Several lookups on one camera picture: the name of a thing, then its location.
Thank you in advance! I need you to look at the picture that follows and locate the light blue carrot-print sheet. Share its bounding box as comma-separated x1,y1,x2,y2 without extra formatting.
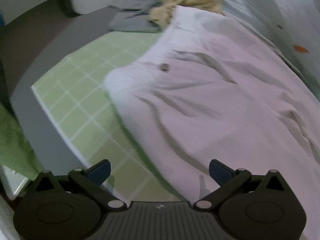
212,0,320,81

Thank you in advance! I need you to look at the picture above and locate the white garment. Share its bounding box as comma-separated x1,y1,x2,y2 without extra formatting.
103,4,320,205

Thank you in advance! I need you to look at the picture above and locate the grey-blue crumpled garment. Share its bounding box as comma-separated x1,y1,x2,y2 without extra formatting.
109,0,162,33

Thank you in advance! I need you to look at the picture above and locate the green grid cutting mat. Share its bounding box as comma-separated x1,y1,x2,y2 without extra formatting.
31,31,182,202

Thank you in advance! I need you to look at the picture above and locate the green cloth at left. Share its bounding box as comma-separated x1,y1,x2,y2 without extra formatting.
0,105,44,180

